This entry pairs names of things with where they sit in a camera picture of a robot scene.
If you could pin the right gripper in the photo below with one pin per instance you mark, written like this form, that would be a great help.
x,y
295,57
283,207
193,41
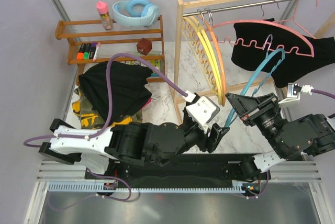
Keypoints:
x,y
265,103

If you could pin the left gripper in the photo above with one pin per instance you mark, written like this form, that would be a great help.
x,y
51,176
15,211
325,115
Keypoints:
x,y
209,145

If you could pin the blue hanger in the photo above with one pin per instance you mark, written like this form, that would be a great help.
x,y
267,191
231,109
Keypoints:
x,y
267,57

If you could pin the yellow hanger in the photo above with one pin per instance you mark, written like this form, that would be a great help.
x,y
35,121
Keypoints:
x,y
209,59
203,52

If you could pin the black trousers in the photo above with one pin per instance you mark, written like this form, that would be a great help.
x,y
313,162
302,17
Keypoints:
x,y
129,94
297,62

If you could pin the camouflage yellow trousers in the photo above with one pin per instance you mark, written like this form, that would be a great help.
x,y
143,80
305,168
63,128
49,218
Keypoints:
x,y
91,119

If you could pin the pink trousers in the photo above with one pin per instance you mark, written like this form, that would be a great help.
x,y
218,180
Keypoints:
x,y
147,103

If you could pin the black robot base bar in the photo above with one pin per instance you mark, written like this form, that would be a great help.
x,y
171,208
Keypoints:
x,y
189,171

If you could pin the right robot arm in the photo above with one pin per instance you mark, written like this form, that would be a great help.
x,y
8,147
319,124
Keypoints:
x,y
311,134

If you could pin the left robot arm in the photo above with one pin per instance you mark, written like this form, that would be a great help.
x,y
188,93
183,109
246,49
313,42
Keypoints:
x,y
134,143

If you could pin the green card box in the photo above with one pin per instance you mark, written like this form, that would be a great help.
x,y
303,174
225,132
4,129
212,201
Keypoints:
x,y
155,63

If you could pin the brown cube box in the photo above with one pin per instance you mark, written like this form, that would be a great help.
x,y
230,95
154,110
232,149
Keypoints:
x,y
144,46

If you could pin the white pink pen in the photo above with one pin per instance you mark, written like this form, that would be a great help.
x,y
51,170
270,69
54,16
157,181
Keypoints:
x,y
96,51

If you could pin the purple highlighter marker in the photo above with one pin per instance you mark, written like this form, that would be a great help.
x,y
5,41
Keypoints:
x,y
92,50

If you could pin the green highlighter marker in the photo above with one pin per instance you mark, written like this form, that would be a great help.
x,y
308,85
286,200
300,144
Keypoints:
x,y
87,51

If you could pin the wooden shelf rack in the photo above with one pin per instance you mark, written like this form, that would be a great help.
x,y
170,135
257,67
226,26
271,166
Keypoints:
x,y
119,40

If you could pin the orange highlighter marker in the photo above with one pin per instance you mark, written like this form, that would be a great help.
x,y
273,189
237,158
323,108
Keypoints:
x,y
81,51

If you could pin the pink water bottle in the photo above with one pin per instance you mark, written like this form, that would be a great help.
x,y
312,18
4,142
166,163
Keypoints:
x,y
103,11

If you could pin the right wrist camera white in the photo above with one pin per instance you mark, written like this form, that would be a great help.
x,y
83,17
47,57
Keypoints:
x,y
294,92

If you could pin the white cable duct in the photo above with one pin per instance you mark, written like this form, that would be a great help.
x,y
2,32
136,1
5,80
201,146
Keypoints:
x,y
104,187

